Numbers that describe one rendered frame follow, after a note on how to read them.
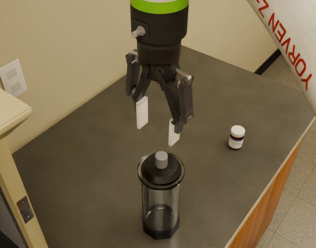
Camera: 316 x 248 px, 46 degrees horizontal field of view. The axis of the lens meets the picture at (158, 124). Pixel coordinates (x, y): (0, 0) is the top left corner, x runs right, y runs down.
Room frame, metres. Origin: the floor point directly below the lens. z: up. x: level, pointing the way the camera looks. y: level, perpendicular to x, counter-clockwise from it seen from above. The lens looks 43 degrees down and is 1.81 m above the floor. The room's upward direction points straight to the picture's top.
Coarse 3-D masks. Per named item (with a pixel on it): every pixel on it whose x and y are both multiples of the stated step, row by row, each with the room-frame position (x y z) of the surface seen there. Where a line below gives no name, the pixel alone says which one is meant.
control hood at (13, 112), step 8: (0, 96) 0.38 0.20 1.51; (8, 96) 0.38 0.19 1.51; (0, 104) 0.36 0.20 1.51; (8, 104) 0.36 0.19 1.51; (16, 104) 0.36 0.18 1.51; (24, 104) 0.36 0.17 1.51; (0, 112) 0.34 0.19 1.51; (8, 112) 0.34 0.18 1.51; (16, 112) 0.34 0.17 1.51; (24, 112) 0.35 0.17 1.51; (0, 120) 0.33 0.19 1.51; (8, 120) 0.33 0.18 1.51; (16, 120) 0.33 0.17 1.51; (24, 120) 0.36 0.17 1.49; (0, 128) 0.32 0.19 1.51; (8, 128) 0.33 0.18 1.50; (0, 136) 0.34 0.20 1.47
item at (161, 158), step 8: (160, 152) 0.56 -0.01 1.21; (144, 160) 0.56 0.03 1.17; (152, 160) 0.56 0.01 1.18; (160, 160) 0.53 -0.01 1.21; (168, 160) 0.56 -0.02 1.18; (176, 160) 0.56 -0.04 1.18; (144, 168) 0.54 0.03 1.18; (152, 168) 0.53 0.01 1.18; (160, 168) 0.53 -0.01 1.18; (168, 168) 0.53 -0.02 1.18; (176, 168) 0.53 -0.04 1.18; (144, 176) 0.52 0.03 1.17; (152, 176) 0.51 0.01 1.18; (160, 176) 0.51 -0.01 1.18; (168, 176) 0.51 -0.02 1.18; (176, 176) 0.52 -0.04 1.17
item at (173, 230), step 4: (140, 180) 0.52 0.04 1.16; (144, 184) 0.51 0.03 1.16; (176, 184) 0.50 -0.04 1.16; (152, 188) 0.50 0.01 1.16; (156, 188) 0.49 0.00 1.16; (160, 188) 0.49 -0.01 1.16; (164, 188) 0.49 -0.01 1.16; (168, 188) 0.50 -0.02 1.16; (144, 224) 0.52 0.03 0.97; (176, 224) 0.52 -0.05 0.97; (144, 228) 0.52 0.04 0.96; (148, 228) 0.51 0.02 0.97; (176, 228) 0.52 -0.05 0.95; (148, 232) 0.51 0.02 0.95; (152, 232) 0.50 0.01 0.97; (156, 232) 0.50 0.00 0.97; (164, 232) 0.50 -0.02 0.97; (168, 232) 0.50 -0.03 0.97; (172, 232) 0.51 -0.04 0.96; (152, 236) 0.50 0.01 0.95; (156, 236) 0.50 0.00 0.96; (160, 236) 0.50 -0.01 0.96; (164, 236) 0.50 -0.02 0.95; (168, 236) 0.50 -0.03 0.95
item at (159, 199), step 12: (144, 156) 0.58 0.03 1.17; (144, 180) 0.51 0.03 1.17; (180, 180) 0.51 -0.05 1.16; (144, 192) 0.52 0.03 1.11; (156, 192) 0.50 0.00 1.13; (168, 192) 0.50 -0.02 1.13; (144, 204) 0.52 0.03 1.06; (156, 204) 0.50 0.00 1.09; (168, 204) 0.50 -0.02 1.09; (144, 216) 0.53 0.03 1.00; (156, 216) 0.50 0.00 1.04; (168, 216) 0.51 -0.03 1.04; (156, 228) 0.50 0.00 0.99; (168, 228) 0.51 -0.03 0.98
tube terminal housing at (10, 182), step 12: (0, 144) 0.42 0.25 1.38; (0, 156) 0.41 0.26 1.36; (0, 168) 0.40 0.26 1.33; (12, 168) 0.42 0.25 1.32; (0, 180) 0.42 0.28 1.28; (12, 180) 0.41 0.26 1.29; (12, 192) 0.41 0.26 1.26; (24, 192) 0.42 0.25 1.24; (12, 204) 0.42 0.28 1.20; (24, 228) 0.42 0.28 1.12; (36, 228) 0.42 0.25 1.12; (36, 240) 0.41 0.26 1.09
